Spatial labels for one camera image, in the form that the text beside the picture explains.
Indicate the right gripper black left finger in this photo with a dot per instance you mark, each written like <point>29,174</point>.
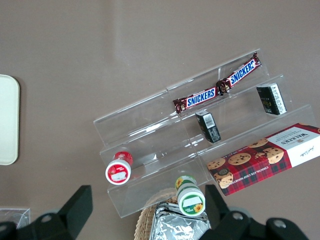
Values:
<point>62,220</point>

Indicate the clear acrylic tiered stand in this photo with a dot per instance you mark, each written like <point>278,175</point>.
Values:
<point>150,135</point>

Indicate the silver foil container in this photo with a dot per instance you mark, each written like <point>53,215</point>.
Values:
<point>175,225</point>

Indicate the cream rectangular plastic tray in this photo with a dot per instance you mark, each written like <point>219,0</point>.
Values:
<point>8,120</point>

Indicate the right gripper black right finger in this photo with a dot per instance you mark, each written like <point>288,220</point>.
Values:
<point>232,225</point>

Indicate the light wicker oval basket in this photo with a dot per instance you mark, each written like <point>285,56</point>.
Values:
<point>143,225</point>

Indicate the small black carton box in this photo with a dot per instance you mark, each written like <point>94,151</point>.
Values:
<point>210,127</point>
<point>272,98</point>

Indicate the Snickers chocolate bar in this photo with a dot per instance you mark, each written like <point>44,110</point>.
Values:
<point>241,72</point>
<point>200,96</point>

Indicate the clear acrylic bottle rack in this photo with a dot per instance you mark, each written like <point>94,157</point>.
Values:
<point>15,217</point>

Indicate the red lidded snack cup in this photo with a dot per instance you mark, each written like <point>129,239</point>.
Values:
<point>118,170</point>

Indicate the green sunflower snack cup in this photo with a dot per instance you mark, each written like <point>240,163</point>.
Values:
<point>191,200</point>

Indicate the Walkers red tartan cookie box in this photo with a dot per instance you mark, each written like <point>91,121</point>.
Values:
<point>262,160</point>

